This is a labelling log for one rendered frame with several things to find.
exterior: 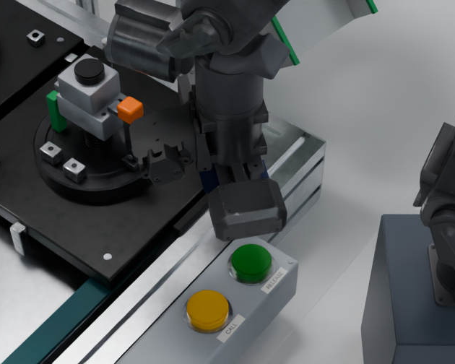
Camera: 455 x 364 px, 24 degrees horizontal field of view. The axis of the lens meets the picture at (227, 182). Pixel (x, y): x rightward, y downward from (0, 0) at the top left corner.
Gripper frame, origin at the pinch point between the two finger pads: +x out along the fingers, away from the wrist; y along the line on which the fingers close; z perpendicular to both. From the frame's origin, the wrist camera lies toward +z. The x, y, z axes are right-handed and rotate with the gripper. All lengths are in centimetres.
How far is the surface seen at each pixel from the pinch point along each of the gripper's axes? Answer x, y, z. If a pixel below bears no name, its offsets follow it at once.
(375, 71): 20.6, -31.3, -26.2
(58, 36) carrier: 9.6, -34.3, 13.4
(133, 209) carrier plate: 9.7, -6.6, 8.7
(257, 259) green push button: 9.6, 2.4, -2.3
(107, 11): 20, -50, 6
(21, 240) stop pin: 11.4, -6.3, 20.5
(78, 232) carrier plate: 9.7, -4.8, 14.6
